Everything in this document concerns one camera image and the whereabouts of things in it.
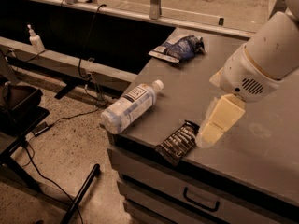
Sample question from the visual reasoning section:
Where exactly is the white pump sanitizer bottle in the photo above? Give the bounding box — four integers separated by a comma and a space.
27, 24, 45, 53

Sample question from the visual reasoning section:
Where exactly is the black drawer handle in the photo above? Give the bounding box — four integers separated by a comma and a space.
183, 187, 220, 212

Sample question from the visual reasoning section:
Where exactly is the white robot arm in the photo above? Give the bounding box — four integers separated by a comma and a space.
195, 0, 299, 148

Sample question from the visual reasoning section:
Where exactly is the black hanging cable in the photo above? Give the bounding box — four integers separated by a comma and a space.
78, 3, 107, 100

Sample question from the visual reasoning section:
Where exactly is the black rxbar chocolate wrapper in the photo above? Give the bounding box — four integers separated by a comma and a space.
155, 120, 200, 166

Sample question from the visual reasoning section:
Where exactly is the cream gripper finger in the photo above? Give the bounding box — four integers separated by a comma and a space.
209, 69, 222, 87
195, 94, 246, 148

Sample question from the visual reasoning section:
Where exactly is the black floor cable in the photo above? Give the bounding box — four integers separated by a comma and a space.
21, 101, 108, 224

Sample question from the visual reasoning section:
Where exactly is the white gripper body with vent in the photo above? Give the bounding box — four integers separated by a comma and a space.
220, 45, 282, 103

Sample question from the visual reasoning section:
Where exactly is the grey metal rail beam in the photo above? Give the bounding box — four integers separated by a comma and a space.
0, 37, 136, 92

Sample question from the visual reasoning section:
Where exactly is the grey drawer cabinet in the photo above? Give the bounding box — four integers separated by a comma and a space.
107, 133, 299, 224

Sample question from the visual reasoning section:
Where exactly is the blue chip bag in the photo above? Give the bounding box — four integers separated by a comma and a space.
149, 35, 207, 63

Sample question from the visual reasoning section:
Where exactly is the clear plastic water bottle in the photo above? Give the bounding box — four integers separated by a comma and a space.
101, 80, 164, 134

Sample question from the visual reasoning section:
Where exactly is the grey metal upright bracket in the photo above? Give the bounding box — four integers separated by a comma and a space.
149, 0, 161, 20

